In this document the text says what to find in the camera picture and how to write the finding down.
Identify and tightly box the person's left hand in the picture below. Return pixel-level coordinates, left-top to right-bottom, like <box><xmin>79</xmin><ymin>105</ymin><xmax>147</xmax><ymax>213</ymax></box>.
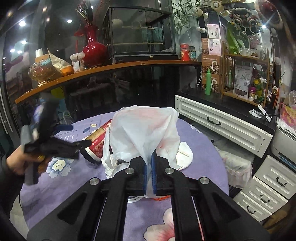
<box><xmin>6</xmin><ymin>146</ymin><xmax>52</xmax><ymax>175</ymax></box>

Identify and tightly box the purple floral tablecloth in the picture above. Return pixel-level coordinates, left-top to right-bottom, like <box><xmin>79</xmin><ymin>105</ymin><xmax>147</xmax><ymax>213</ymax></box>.
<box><xmin>20</xmin><ymin>119</ymin><xmax>231</xmax><ymax>240</ymax></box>

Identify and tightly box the red cylindrical noodle cup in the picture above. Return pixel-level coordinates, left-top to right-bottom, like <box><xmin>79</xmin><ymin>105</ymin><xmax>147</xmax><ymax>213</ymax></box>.
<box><xmin>81</xmin><ymin>119</ymin><xmax>111</xmax><ymax>164</ymax></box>

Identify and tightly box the red ceramic vase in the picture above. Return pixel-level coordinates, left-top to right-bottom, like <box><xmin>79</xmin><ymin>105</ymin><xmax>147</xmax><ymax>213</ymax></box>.
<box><xmin>74</xmin><ymin>25</ymin><xmax>108</xmax><ymax>68</ymax></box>

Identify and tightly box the black glass display cage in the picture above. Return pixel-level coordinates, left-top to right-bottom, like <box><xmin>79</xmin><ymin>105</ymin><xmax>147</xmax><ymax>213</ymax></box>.
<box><xmin>100</xmin><ymin>6</ymin><xmax>178</xmax><ymax>64</ymax></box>

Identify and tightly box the red tin can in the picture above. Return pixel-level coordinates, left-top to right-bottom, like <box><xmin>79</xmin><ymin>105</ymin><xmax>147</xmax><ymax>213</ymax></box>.
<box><xmin>180</xmin><ymin>43</ymin><xmax>190</xmax><ymax>61</ymax></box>

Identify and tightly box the brown coffee boxes stack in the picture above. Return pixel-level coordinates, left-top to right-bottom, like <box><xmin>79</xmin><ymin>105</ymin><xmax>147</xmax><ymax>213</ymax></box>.
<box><xmin>202</xmin><ymin>38</ymin><xmax>222</xmax><ymax>93</ymax></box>

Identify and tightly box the green plastic bottle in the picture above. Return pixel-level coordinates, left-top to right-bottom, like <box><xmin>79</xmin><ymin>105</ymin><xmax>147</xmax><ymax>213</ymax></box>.
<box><xmin>205</xmin><ymin>69</ymin><xmax>212</xmax><ymax>95</ymax></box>

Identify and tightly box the wooden desktop shelf rack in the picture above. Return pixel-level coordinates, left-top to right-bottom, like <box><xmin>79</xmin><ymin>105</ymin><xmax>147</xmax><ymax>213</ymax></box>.
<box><xmin>221</xmin><ymin>42</ymin><xmax>270</xmax><ymax>107</ymax></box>

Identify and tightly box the white plastic bag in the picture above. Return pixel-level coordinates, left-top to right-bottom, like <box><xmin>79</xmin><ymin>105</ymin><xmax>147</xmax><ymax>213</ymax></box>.
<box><xmin>101</xmin><ymin>105</ymin><xmax>181</xmax><ymax>179</ymax></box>

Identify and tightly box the gold ornament dish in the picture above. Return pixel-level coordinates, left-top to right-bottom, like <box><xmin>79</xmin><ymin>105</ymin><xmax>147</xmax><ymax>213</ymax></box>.
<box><xmin>28</xmin><ymin>58</ymin><xmax>56</xmax><ymax>86</ymax></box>

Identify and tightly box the white drawer cabinet stack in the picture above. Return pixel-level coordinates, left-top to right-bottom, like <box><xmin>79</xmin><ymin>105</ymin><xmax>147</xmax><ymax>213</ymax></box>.
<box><xmin>233</xmin><ymin>155</ymin><xmax>295</xmax><ymax>222</ymax></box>

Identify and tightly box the cream paper snack bag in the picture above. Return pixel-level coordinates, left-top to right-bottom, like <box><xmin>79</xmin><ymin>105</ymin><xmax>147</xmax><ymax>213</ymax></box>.
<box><xmin>48</xmin><ymin>50</ymin><xmax>74</xmax><ymax>76</ymax></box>

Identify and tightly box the white long drawer front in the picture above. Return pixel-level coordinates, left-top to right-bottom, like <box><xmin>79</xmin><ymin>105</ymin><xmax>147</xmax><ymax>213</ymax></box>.
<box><xmin>175</xmin><ymin>95</ymin><xmax>273</xmax><ymax>158</ymax></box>

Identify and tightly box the white paper plate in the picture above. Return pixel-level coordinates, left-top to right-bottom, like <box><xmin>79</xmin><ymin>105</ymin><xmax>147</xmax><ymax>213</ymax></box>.
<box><xmin>176</xmin><ymin>142</ymin><xmax>193</xmax><ymax>170</ymax></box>

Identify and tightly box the white printer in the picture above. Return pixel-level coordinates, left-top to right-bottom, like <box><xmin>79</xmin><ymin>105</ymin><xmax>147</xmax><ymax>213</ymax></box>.
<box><xmin>271</xmin><ymin>127</ymin><xmax>296</xmax><ymax>164</ymax></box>

